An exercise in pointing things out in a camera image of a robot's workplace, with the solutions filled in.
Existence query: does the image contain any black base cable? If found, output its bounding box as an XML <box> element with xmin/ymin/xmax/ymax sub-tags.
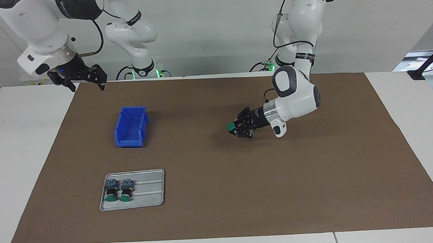
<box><xmin>249</xmin><ymin>60</ymin><xmax>275</xmax><ymax>72</ymax></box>
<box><xmin>115</xmin><ymin>65</ymin><xmax>135</xmax><ymax>81</ymax></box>

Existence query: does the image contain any grey metal tray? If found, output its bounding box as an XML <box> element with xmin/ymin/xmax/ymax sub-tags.
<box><xmin>98</xmin><ymin>169</ymin><xmax>166</xmax><ymax>212</ymax></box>

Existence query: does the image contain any blue plastic bin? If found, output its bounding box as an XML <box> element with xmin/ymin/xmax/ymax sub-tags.
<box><xmin>113</xmin><ymin>105</ymin><xmax>150</xmax><ymax>149</ymax></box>

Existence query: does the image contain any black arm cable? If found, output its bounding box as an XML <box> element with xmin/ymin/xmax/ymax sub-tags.
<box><xmin>259</xmin><ymin>0</ymin><xmax>318</xmax><ymax>102</ymax></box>
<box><xmin>73</xmin><ymin>5</ymin><xmax>126</xmax><ymax>57</ymax></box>

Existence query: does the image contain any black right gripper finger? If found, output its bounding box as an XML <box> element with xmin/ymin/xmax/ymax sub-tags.
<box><xmin>90</xmin><ymin>63</ymin><xmax>108</xmax><ymax>92</ymax></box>
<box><xmin>55</xmin><ymin>77</ymin><xmax>77</xmax><ymax>93</ymax></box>

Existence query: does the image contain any brown table mat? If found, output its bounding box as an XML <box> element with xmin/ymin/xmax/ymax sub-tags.
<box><xmin>2</xmin><ymin>67</ymin><xmax>433</xmax><ymax>243</ymax></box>

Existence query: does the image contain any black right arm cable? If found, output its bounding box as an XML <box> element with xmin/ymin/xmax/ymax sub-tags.
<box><xmin>73</xmin><ymin>5</ymin><xmax>126</xmax><ymax>57</ymax></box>

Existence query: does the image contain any white cardboard box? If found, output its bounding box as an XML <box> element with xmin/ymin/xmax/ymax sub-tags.
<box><xmin>20</xmin><ymin>76</ymin><xmax>54</xmax><ymax>86</ymax></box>

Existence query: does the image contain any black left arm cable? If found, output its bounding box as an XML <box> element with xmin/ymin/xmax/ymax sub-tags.
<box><xmin>259</xmin><ymin>0</ymin><xmax>318</xmax><ymax>102</ymax></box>

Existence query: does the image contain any white background clutter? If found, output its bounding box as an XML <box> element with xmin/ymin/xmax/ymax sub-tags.
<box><xmin>392</xmin><ymin>51</ymin><xmax>433</xmax><ymax>81</ymax></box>

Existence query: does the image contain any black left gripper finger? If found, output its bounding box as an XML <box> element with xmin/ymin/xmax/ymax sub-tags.
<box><xmin>233</xmin><ymin>124</ymin><xmax>257</xmax><ymax>139</ymax></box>
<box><xmin>234</xmin><ymin>106</ymin><xmax>255</xmax><ymax>124</ymax></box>

